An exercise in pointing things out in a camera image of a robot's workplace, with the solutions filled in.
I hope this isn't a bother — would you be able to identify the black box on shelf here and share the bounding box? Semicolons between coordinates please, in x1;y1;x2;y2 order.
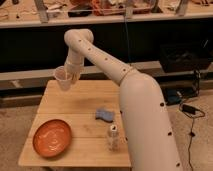
159;43;213;73

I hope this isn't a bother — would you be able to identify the black power adapter with cable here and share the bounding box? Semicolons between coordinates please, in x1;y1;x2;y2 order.
179;100;206;171

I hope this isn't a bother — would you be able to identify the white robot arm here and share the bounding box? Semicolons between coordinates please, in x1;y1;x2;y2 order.
64;29;183;171

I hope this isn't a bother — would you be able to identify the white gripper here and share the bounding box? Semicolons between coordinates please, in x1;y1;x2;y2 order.
64;60;84;84

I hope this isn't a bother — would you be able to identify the orange plate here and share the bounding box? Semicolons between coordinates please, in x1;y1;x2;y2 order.
32;119;72;158

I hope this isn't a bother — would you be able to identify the wooden table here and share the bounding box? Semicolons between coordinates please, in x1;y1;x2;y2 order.
18;80;131;169

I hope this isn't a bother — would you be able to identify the clear glass bottle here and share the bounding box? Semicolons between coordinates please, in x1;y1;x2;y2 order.
107;124;119;151

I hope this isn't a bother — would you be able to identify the blue sponge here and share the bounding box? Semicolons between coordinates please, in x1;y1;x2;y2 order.
95;108;114;123

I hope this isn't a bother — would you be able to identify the white ceramic cup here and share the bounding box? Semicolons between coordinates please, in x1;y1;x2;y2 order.
53;66;71;91

